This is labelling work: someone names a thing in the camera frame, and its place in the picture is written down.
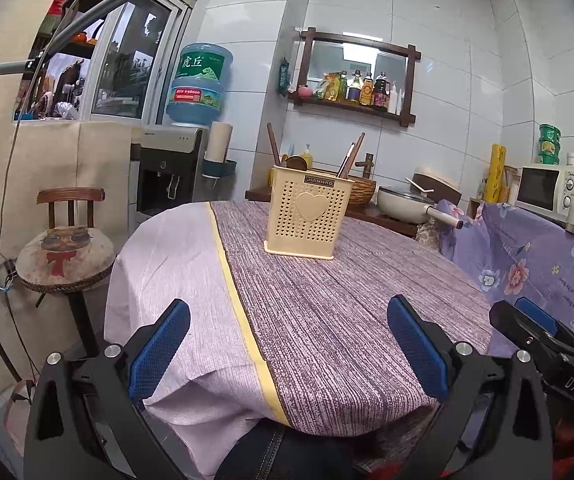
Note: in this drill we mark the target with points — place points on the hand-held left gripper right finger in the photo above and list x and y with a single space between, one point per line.
417 350

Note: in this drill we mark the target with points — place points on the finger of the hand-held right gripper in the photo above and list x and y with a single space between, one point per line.
512 322
537 312

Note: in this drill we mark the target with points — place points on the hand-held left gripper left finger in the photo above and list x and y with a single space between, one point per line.
159 350

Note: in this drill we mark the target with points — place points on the cream plastic utensil holder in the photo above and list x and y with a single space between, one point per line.
299 230

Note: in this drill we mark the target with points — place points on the brown wooden chopstick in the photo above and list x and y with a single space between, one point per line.
358 152
344 162

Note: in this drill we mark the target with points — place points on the dark wooden chopstick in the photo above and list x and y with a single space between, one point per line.
271 142
277 155

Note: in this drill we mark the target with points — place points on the purple floral cloth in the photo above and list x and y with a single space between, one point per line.
532 255

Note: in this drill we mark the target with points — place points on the purple striped tablecloth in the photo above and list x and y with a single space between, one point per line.
342 310

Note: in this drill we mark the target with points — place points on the floral cushion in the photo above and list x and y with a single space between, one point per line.
427 235

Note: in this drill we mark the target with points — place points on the white microwave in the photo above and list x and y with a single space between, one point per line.
542 187

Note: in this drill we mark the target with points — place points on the round printed seat cushion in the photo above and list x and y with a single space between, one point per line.
62 260

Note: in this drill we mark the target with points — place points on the yellow roll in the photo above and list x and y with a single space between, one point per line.
496 172

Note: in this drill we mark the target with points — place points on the cream pan with lid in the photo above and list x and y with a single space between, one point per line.
402 202

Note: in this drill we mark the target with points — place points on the person's blue jeans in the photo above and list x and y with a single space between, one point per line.
272 455

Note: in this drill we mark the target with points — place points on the white and brown rice cooker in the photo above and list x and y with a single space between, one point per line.
437 182

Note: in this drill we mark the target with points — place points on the white ladle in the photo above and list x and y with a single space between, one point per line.
417 185

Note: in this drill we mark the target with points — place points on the woven basket sink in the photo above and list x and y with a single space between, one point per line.
364 191

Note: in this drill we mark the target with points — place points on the stack of green cups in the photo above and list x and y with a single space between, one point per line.
548 144

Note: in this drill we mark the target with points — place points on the wooden chair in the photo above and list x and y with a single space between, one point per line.
69 195

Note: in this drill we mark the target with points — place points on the water dispenser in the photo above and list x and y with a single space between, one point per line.
167 170

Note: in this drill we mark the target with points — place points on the beige board panel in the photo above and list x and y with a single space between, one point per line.
102 170

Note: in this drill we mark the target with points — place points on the brass faucet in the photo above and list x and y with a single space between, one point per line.
367 165

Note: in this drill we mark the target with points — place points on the blue roll holder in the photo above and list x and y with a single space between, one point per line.
219 167

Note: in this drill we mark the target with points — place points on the paper towel roll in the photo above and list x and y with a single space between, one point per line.
219 142

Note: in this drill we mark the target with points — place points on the yellow soap dispenser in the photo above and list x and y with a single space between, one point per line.
307 152

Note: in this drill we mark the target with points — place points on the white squeeze bottle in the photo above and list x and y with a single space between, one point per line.
394 97

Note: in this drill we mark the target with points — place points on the dark soy sauce bottle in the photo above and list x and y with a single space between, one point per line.
380 91

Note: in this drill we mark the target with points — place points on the amber sauce bottle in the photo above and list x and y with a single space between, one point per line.
367 89

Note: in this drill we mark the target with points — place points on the blue water jug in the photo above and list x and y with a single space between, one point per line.
199 85

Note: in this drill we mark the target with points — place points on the yellow oil bottle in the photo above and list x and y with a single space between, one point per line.
339 86

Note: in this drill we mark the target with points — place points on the green snack packet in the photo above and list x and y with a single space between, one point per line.
324 87

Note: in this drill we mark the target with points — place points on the small pink bowl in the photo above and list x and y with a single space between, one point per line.
304 91

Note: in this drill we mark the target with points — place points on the sliding window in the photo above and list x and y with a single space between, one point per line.
127 60

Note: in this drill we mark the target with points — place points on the wooden framed mirror shelf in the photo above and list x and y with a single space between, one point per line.
357 60

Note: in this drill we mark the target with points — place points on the dark green hanging packet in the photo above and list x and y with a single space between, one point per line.
283 75

